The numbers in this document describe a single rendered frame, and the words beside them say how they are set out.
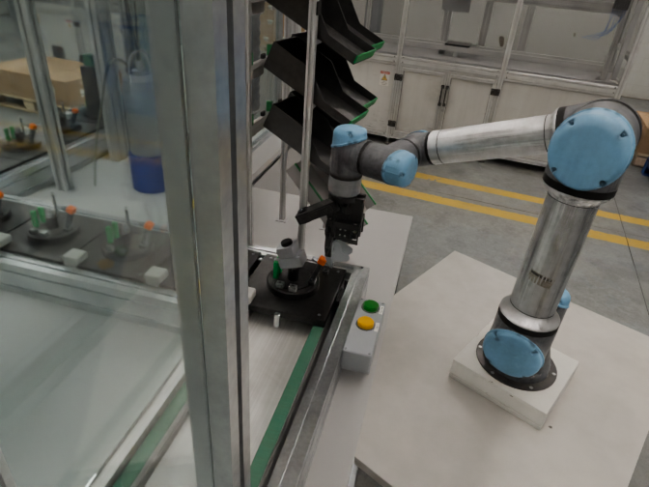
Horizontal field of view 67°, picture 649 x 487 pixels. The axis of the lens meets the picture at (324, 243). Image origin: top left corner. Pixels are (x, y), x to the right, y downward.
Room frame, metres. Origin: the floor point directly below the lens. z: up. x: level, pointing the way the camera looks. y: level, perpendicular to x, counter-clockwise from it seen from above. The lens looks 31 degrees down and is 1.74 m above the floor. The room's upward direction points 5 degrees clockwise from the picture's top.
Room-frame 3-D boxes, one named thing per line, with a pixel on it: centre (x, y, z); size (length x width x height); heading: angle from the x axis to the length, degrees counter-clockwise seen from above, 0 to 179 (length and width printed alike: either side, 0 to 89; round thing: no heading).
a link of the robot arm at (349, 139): (1.04, -0.04, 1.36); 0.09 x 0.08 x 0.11; 57
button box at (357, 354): (0.94, -0.12, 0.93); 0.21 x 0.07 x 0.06; 167
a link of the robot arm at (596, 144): (0.79, -0.42, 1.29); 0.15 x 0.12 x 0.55; 147
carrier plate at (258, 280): (1.07, 0.07, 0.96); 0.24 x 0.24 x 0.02; 77
